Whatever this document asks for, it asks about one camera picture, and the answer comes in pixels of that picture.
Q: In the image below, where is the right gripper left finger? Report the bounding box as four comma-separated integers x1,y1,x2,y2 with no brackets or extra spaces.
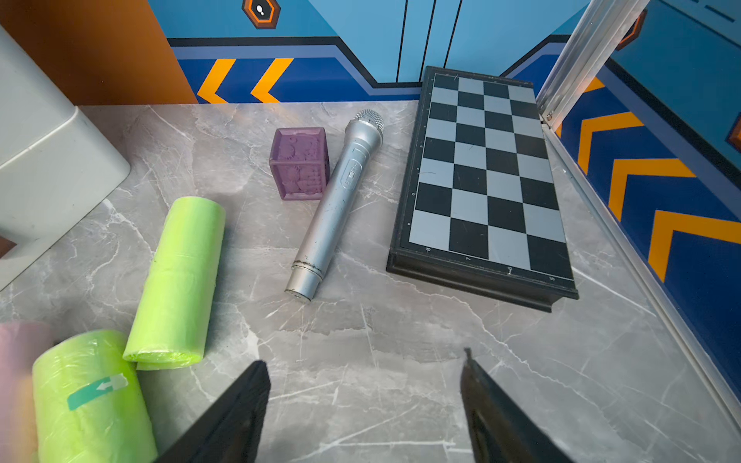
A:
157,360,271,462

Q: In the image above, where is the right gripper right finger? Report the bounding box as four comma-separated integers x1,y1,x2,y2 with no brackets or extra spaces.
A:
460,347,570,462

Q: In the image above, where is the pink roll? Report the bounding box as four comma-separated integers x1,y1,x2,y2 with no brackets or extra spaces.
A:
1,321,53,462

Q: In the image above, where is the white three-drawer cabinet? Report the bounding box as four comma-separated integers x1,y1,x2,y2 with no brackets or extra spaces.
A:
1,32,130,287

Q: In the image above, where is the green roll near microphone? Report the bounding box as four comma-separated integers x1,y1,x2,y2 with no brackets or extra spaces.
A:
123,197,226,370

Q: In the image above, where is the green roll with label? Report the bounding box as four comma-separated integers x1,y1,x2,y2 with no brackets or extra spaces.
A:
32,330,158,462

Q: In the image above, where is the black silver chessboard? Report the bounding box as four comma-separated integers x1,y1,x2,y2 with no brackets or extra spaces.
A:
387,67,579,312

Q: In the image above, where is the silver toy microphone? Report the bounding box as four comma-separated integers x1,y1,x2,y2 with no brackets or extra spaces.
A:
286,109,384,302

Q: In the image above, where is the purple embossed cube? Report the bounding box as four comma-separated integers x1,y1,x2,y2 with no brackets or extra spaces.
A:
269,127,330,201

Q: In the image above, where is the right aluminium corner post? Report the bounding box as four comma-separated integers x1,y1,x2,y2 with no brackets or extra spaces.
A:
536,0,648,129

